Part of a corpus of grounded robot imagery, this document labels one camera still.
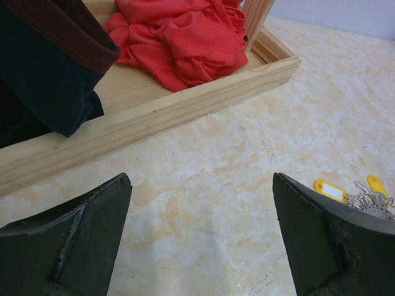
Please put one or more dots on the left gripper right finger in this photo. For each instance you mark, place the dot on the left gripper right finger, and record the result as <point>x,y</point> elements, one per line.
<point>333,249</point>

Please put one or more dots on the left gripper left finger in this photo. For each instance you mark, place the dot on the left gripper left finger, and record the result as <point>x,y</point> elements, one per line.
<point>69,249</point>

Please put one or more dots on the key with yellow window tag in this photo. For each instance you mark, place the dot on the key with yellow window tag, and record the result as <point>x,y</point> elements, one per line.
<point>331,191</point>

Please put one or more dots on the wooden clothes rack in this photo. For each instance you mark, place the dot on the wooden clothes rack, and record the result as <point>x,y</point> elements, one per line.
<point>137,108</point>

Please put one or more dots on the dark navy garment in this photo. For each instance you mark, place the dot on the dark navy garment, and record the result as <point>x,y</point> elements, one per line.
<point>53,54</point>

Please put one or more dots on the red crumpled cloth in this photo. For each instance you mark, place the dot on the red crumpled cloth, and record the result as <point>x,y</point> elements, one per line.
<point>182,44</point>

